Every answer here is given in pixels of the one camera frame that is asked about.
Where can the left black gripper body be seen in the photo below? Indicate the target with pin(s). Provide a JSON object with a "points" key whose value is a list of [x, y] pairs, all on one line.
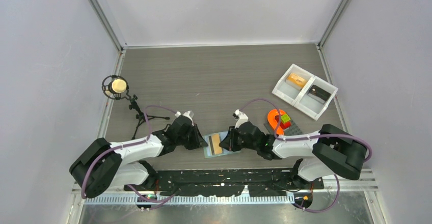
{"points": [[188, 141]]}

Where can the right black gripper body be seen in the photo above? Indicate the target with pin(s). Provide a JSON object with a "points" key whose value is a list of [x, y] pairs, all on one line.
{"points": [[242, 143]]}

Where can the green leather card holder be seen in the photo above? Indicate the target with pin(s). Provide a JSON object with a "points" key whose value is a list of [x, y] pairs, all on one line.
{"points": [[207, 149]]}

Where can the black credit card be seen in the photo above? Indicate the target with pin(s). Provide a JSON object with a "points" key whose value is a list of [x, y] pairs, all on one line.
{"points": [[318, 94]]}

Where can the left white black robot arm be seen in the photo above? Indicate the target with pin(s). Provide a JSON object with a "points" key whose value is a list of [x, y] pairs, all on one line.
{"points": [[104, 165]]}

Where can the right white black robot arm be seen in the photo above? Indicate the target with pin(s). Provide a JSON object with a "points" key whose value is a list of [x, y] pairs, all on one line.
{"points": [[328, 151]]}

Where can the orange card in tray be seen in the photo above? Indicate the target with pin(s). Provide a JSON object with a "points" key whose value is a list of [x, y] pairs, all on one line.
{"points": [[296, 81]]}

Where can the orange curved toy piece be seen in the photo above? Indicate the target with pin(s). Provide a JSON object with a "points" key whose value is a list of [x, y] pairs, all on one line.
{"points": [[273, 121]]}

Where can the red toy block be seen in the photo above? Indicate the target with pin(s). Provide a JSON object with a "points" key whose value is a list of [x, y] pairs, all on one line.
{"points": [[284, 127]]}

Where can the green toy block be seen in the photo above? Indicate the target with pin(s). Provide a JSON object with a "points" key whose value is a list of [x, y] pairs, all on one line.
{"points": [[285, 119]]}

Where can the white two-compartment tray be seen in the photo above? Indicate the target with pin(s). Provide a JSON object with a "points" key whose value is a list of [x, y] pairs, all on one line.
{"points": [[299, 98]]}

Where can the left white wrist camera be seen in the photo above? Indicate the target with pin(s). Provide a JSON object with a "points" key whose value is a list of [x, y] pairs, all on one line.
{"points": [[189, 114]]}

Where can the microphone with black shock mount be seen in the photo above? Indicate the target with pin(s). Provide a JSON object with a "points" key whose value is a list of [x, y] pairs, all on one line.
{"points": [[116, 87]]}

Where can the aluminium rail frame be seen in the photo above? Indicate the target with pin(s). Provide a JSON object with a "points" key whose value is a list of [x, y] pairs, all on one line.
{"points": [[366, 184]]}

